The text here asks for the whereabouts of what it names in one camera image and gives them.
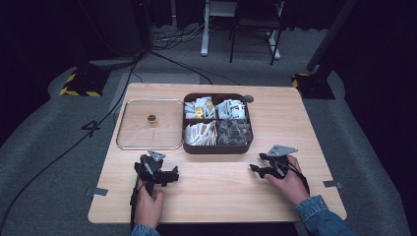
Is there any black metal chair frame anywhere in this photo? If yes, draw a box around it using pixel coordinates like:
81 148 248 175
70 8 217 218
228 0 286 66

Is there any dark brown compartment box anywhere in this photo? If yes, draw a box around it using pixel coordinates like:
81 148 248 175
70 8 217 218
181 92 255 155

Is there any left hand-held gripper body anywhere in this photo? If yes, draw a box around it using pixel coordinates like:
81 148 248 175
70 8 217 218
133 148 172 198

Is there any left hand-held gripper black cable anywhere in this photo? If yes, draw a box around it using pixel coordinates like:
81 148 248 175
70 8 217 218
129 175 148 232

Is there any long black floor cable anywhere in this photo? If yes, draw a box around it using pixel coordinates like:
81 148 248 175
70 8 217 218
0 48 146 227

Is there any white desk leg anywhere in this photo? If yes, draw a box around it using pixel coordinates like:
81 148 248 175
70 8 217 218
200 0 238 58

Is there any right hand-held gripper black cable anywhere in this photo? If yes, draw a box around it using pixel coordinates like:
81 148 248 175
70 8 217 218
285 161 311 196

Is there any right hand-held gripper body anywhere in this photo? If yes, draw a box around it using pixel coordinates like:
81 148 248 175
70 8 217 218
264 145 299 180

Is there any person's left hand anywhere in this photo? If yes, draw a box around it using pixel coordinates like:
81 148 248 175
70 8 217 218
135 179 165 229

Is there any hand-held gripper black cable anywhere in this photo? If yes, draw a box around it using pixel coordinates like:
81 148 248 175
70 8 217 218
285 161 311 196
129 175 148 232

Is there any black yellow striped stand base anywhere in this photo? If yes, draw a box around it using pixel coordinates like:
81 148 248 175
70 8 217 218
59 64 112 98
291 72 336 100

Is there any grey tape piece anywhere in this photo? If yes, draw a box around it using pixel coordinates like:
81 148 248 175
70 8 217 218
92 186 109 198
323 179 344 190

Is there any clear square lid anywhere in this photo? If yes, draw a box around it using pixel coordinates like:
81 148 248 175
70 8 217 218
115 97 185 151

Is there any slanted dark metal pole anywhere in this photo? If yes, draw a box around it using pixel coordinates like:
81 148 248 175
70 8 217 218
305 0 360 74

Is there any pile of white yellow packets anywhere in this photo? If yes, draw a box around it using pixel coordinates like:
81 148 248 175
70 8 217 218
184 95 216 120

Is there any pile of white dark-print packets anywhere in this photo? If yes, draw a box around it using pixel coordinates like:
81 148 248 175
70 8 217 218
215 98 247 120

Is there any pile of clear wrapped packets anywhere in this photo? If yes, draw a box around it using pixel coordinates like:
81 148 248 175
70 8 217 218
216 119 253 147

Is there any pile of white brown sachets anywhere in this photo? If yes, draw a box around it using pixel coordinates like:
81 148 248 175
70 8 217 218
183 119 218 147

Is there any bundle of floor cables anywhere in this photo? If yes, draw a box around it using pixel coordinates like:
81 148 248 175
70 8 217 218
150 23 210 52

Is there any person's right hand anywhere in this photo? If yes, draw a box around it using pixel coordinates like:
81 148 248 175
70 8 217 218
263 154 311 207

